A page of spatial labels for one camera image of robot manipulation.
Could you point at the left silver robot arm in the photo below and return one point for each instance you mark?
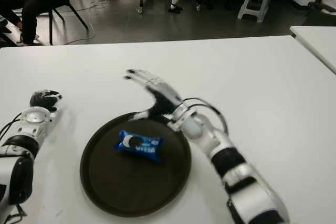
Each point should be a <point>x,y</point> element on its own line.
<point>15,176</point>

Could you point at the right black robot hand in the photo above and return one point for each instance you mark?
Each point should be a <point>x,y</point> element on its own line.
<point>162,98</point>

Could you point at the blue Oreo cookie packet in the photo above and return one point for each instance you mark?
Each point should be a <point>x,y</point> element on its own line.
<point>139,145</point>

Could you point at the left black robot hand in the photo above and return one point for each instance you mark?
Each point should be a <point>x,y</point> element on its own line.
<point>43,100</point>

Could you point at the person in black trousers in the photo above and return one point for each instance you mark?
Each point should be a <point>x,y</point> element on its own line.
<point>29,16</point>

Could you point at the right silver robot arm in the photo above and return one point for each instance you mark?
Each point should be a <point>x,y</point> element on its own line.
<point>231,161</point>

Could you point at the black folding chair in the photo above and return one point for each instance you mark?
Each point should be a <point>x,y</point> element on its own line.
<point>59,1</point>

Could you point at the round dark brown tray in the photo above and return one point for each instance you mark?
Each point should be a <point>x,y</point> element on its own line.
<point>135,166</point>

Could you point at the black armchair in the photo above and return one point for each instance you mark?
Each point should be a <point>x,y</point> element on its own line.
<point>316,11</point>

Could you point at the white side table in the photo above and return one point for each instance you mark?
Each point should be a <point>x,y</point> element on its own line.
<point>317,40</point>

